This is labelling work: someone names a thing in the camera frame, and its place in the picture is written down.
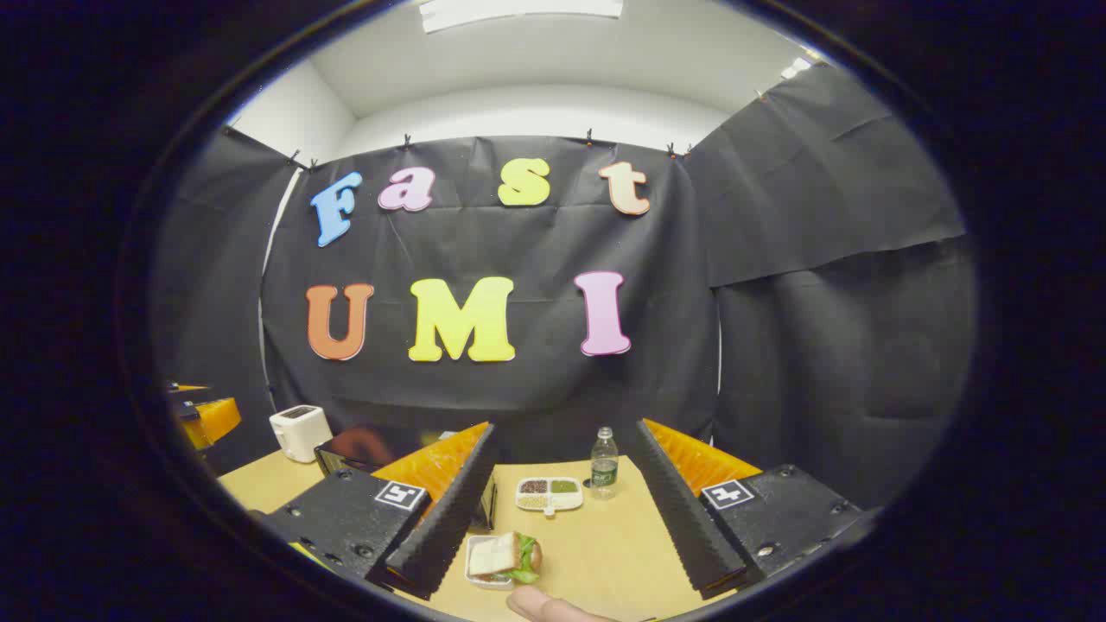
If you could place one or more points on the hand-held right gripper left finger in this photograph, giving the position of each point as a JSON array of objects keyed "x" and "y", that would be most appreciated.
[{"x": 445, "y": 518}]

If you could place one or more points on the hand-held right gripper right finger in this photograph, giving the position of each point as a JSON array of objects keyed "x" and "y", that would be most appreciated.
[{"x": 683, "y": 518}]

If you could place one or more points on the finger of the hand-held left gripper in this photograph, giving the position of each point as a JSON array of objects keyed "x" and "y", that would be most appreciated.
[
  {"x": 216, "y": 421},
  {"x": 186, "y": 390}
]

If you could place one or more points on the sandwich with lettuce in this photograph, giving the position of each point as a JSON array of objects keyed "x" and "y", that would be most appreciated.
[{"x": 501, "y": 553}]

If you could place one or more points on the black electric oven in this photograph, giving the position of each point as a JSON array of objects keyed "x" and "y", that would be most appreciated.
[{"x": 363, "y": 445}]

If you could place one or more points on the white rectangular tray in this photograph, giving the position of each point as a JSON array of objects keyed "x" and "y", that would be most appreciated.
[{"x": 488, "y": 583}]

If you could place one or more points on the white toaster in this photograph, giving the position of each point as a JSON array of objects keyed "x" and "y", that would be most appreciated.
[{"x": 300, "y": 436}]

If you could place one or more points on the clear plastic water bottle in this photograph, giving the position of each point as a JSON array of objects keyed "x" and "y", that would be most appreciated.
[{"x": 604, "y": 471}]

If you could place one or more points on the white divided dish with grains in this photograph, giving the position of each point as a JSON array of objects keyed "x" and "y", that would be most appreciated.
[{"x": 549, "y": 494}]

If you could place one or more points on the black backdrop cloth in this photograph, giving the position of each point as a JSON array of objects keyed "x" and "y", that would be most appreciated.
[{"x": 518, "y": 397}]

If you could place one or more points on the small ceiling light panel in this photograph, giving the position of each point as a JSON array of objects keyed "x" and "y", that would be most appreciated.
[{"x": 796, "y": 67}]

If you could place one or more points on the large ceiling light panel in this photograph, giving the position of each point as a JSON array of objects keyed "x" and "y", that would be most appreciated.
[{"x": 518, "y": 13}]

